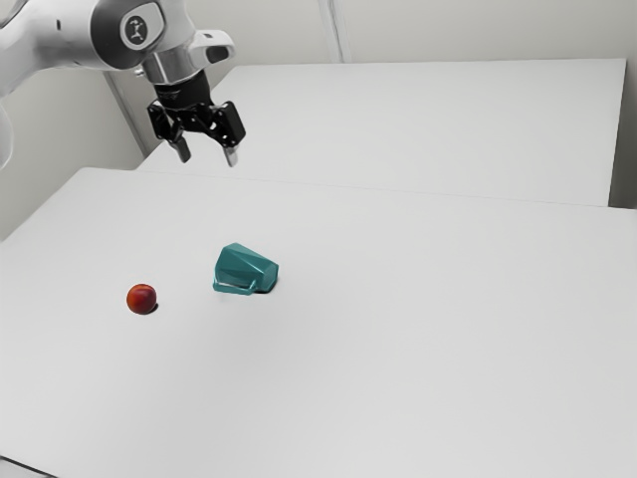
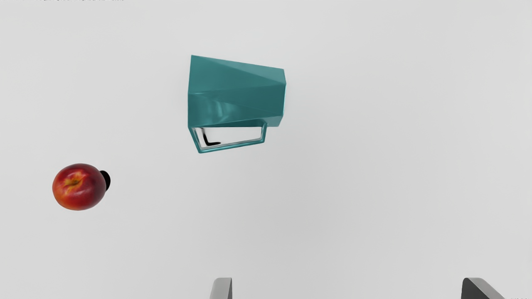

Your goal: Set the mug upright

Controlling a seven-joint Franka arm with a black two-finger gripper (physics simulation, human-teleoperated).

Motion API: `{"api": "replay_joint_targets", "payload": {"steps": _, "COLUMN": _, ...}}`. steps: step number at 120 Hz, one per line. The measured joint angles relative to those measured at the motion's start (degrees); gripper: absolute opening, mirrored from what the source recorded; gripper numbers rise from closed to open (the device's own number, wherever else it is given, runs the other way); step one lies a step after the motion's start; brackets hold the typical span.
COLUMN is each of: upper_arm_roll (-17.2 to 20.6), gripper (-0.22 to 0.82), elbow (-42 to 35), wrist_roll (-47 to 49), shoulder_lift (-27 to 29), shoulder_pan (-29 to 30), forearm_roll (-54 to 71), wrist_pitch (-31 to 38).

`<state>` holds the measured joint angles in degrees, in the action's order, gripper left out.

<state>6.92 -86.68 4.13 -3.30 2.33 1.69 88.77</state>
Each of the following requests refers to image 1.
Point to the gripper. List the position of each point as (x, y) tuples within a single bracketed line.
[(185, 97)]

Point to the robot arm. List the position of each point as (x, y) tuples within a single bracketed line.
[(60, 35)]

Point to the red apple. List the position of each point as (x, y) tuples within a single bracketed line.
[(142, 299)]

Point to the teal faceted mug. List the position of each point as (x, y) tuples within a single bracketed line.
[(244, 271)]

